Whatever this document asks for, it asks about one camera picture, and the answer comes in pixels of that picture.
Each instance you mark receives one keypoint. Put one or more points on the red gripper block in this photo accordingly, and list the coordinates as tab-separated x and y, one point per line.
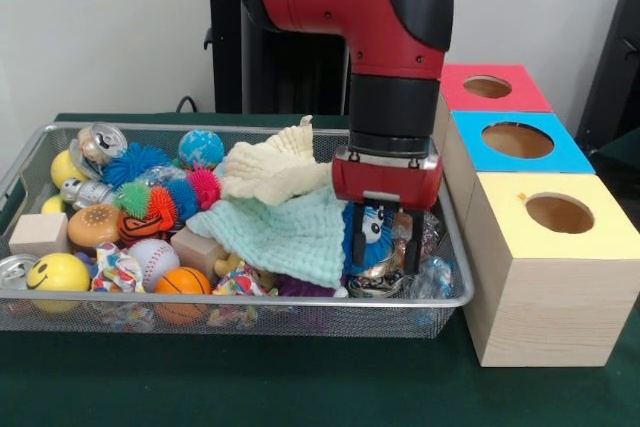
387	179

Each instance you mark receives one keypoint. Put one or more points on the clear packet of orange snacks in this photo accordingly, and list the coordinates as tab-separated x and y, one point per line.
432	237

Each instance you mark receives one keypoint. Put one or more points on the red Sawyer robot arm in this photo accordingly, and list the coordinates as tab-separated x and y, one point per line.
350	7

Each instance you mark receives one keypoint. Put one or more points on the wooden box with three holes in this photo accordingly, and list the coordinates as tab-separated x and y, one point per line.
550	297

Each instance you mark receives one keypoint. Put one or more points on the blue furry monster toy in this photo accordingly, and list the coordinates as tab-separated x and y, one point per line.
380	249

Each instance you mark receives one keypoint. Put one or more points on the mint waffle cloth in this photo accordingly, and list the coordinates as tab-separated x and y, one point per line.
300	232

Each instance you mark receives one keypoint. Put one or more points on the cream waffle cloth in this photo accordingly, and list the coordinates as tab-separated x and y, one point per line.
280	167

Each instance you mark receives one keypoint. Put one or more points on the small orange basketball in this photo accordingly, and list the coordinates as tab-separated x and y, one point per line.
182	281

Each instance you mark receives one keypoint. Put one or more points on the blue green globe ball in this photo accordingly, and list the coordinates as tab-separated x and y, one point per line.
200	147

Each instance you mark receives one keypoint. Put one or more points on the small white baseball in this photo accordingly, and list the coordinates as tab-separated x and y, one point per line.
152	259

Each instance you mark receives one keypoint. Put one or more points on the dark green side table cloth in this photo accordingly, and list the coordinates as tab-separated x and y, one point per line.
617	167

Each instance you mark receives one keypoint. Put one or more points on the blue spiky rubber ball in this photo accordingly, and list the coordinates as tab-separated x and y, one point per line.
135	162

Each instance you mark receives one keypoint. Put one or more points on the toy hamburger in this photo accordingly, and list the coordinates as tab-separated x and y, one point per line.
92	224

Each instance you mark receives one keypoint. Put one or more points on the yellow smiley ball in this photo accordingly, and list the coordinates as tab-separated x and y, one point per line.
57	272

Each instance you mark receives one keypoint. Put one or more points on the plain wooden cube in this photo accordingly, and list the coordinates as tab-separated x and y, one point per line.
37	234

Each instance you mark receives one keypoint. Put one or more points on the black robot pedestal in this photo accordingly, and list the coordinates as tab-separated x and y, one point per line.
225	72

